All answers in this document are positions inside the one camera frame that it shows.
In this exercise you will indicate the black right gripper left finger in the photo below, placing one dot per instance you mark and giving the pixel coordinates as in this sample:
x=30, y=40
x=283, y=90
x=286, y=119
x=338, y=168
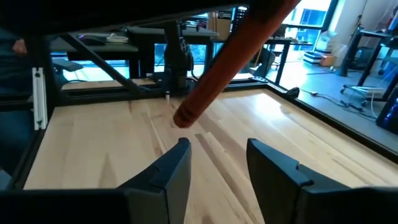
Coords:
x=174, y=174

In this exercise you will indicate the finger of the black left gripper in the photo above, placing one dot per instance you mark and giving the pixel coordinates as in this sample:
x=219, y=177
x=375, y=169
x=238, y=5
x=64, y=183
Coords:
x=124, y=12

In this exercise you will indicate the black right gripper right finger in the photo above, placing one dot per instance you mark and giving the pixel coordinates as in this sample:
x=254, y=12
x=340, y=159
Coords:
x=273, y=180

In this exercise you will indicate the orange crayon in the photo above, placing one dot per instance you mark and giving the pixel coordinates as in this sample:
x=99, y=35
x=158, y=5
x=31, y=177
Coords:
x=230, y=65

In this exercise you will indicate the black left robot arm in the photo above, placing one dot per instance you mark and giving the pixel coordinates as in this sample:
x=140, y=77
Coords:
x=177, y=56

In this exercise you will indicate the white round object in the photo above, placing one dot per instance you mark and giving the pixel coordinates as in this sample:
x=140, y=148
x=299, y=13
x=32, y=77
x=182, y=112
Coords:
x=117, y=38

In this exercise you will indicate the black table clamp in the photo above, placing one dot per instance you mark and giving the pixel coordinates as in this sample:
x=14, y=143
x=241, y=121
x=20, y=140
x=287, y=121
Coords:
x=293, y=92

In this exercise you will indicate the brown cardboard box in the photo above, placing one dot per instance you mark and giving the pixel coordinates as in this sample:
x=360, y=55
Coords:
x=222, y=23

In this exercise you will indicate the person's hand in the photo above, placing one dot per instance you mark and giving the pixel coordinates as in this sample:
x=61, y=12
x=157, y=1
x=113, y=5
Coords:
x=19, y=46

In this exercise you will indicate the black office chair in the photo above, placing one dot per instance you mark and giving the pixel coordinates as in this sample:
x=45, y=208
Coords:
x=264, y=60

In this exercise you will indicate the person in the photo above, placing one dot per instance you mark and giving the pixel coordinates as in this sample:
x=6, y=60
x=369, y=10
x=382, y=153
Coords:
x=9, y=71

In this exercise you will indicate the black blue-lit device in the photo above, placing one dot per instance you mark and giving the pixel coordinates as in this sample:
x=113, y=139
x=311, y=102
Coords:
x=388, y=115

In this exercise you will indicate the white stacked boxes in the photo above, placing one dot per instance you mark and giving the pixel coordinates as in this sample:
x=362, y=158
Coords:
x=320, y=46

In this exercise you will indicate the large window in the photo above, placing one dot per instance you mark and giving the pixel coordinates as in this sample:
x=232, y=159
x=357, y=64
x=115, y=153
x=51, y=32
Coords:
x=311, y=17

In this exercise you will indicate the black rolling desk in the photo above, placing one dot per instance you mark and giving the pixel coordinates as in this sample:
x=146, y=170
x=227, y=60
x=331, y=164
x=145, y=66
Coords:
x=367, y=34

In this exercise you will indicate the white metal bracket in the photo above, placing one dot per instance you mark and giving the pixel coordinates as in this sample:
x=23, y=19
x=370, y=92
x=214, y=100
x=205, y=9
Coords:
x=39, y=96

